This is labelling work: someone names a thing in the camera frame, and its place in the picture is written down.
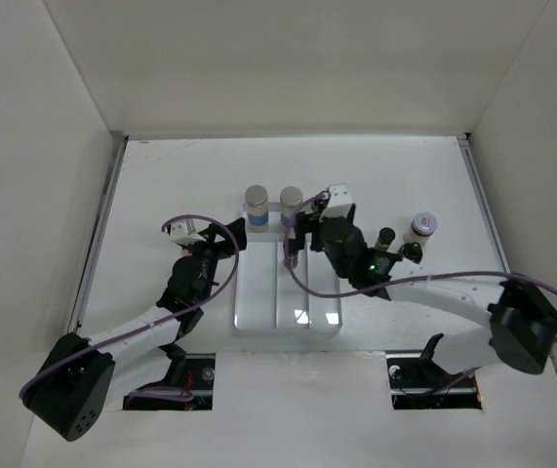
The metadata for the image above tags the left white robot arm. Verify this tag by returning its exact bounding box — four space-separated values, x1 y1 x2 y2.
19 214 247 442

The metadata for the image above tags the red-label white-lid jar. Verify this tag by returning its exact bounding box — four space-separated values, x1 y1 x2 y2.
404 212 438 247

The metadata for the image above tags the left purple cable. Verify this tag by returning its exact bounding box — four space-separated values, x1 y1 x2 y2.
19 213 240 399

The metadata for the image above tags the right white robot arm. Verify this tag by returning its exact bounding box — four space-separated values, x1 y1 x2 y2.
285 210 557 386

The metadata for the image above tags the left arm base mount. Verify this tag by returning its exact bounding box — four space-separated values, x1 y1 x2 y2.
122 343 217 411

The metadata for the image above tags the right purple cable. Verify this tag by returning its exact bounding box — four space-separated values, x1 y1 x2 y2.
282 192 557 345

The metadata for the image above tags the black-lid tan spice jar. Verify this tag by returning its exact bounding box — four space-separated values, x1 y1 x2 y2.
400 242 423 264

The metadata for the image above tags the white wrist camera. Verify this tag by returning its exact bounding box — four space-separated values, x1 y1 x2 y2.
165 219 205 243
320 183 355 219

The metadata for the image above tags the black-lid white spice jar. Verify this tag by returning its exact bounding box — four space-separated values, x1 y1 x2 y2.
310 199 327 214

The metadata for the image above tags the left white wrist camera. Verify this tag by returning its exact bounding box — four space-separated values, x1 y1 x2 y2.
165 219 205 243

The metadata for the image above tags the small black-lid spice bottle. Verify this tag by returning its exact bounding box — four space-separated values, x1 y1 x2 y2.
284 238 302 270

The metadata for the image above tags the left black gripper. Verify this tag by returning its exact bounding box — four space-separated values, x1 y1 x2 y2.
182 218 245 302

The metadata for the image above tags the purple cable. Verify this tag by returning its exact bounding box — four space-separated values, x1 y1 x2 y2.
282 192 557 345
19 213 240 399

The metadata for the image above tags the silver-lid blue-label shaker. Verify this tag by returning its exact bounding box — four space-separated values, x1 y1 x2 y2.
244 185 269 233
279 186 303 230

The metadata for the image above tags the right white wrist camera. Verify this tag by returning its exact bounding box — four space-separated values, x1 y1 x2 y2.
320 183 355 219

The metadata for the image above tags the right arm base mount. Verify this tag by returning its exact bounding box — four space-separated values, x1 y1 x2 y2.
386 333 482 410

